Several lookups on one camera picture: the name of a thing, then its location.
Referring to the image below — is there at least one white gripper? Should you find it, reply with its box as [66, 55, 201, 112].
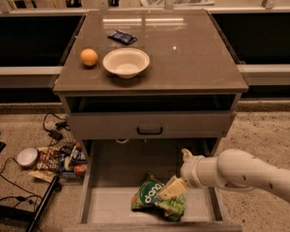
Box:
[156, 149, 219, 200]

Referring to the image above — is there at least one green rice chip bag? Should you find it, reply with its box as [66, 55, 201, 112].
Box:
[130, 173, 186, 221]

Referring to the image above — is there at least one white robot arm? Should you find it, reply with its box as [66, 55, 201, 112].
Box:
[156, 149, 290, 203]

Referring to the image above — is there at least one closed grey drawer front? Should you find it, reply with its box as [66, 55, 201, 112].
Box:
[67, 111, 236, 140]

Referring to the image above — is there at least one grey drawer cabinet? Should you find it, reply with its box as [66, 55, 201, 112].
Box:
[52, 9, 249, 232]

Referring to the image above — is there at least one pile of snack packets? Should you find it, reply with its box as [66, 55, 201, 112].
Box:
[28, 142, 88, 183]

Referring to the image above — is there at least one white paper bowl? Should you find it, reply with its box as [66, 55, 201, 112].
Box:
[102, 48, 150, 78]

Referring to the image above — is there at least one white bowl on floor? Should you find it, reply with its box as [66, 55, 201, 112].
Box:
[16, 148, 38, 167]

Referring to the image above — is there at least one dark blue snack packet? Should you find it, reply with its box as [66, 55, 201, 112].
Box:
[108, 30, 137, 45]

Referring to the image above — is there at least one orange fruit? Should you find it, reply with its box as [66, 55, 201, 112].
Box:
[80, 48, 98, 66]

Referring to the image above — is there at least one black metal stand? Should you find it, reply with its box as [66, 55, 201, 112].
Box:
[0, 123, 62, 232]

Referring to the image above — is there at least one black drawer handle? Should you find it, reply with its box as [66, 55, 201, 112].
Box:
[136, 127, 163, 135]

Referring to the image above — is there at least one black power adapter cable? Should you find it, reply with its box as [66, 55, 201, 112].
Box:
[43, 112, 72, 142]

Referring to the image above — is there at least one black floor cable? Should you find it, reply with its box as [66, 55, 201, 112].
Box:
[0, 157, 44, 211]

